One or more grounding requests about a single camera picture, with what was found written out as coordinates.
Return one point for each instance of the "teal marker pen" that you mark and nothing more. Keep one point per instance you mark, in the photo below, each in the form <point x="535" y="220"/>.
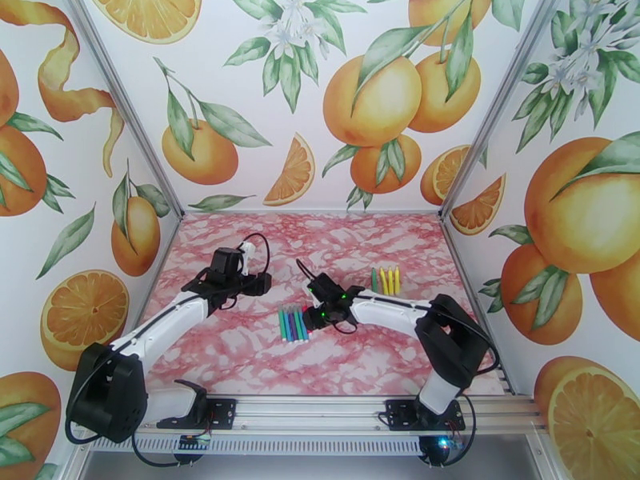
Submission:
<point x="298" y="323"/>

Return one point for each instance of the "purple marker pen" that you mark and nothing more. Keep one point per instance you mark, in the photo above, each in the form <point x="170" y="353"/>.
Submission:
<point x="293" y="324"/>

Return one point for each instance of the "dark green marker pen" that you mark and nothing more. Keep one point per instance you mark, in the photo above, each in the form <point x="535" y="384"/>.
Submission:
<point x="374" y="279"/>

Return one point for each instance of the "bright green marker pen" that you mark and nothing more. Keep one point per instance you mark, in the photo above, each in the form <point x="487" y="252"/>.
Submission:
<point x="282" y="323"/>

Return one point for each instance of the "yellow marker pen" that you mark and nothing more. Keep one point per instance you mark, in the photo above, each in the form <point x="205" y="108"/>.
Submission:
<point x="397" y="281"/>
<point x="390" y="281"/>
<point x="383" y="281"/>

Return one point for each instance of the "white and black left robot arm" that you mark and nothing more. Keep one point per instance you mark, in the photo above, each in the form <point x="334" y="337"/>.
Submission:
<point x="165" y="323"/>

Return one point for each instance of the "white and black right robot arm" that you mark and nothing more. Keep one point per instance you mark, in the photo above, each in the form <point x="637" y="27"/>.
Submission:
<point x="390" y="306"/>

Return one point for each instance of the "perforated metal vent strip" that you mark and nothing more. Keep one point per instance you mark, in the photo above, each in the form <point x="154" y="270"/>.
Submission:
<point x="300" y="446"/>

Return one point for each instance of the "small circuit board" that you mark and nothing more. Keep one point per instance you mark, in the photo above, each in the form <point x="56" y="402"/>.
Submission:
<point x="192" y="442"/>

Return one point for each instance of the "black round hub with LED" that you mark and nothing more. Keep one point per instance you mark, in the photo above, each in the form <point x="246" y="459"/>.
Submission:
<point x="435" y="453"/>

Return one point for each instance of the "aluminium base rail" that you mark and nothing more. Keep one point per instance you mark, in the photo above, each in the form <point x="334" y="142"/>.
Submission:
<point x="310" y="413"/>

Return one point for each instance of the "aluminium side rail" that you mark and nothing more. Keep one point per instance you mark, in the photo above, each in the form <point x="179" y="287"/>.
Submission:
<point x="506" y="383"/>

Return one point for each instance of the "aluminium corner post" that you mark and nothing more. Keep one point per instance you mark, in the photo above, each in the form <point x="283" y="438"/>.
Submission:
<point x="497" y="103"/>
<point x="127" y="108"/>

